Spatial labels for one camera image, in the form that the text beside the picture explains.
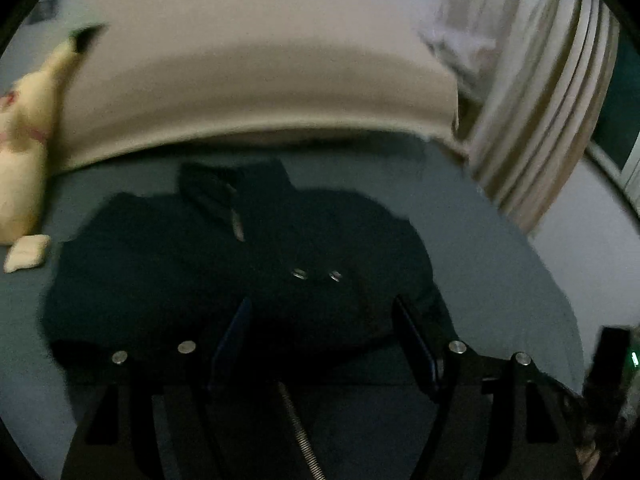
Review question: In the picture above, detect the window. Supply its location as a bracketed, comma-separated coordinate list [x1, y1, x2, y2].
[586, 20, 640, 211]

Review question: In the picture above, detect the navy padded jacket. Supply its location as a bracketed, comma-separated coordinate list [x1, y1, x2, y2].
[37, 159, 457, 388]

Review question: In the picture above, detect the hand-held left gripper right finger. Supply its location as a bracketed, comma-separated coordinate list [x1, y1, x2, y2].
[391, 296, 590, 480]

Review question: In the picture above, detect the bed with blue sheet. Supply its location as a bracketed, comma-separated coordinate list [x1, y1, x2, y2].
[0, 130, 587, 480]

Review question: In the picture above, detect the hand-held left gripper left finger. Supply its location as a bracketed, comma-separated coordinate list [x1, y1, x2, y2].
[61, 296, 253, 480]

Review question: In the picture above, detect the white cloth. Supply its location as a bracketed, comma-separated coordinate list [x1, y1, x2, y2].
[417, 0, 503, 93]

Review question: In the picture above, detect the beige curtain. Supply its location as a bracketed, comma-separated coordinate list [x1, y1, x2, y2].
[450, 0, 622, 237]

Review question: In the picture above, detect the yellow plush toy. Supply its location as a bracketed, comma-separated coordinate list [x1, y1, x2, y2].
[0, 22, 108, 275]

